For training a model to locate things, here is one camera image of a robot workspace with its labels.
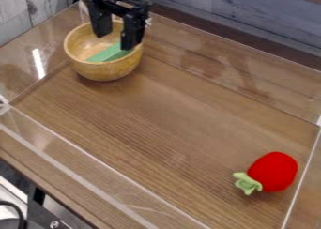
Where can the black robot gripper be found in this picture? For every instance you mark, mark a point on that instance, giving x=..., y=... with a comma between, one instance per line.
x=101, y=10

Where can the green rectangular block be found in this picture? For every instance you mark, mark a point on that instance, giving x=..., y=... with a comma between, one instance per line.
x=113, y=53

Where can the brown wooden bowl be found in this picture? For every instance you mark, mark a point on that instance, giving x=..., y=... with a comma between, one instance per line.
x=82, y=44

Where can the red plush strawberry toy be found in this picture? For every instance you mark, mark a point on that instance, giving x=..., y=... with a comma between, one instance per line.
x=271, y=174

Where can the clear acrylic tray wall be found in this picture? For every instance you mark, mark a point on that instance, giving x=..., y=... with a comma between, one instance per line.
x=138, y=153

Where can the black metal table bracket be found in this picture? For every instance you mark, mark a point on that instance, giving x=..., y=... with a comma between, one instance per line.
x=39, y=217

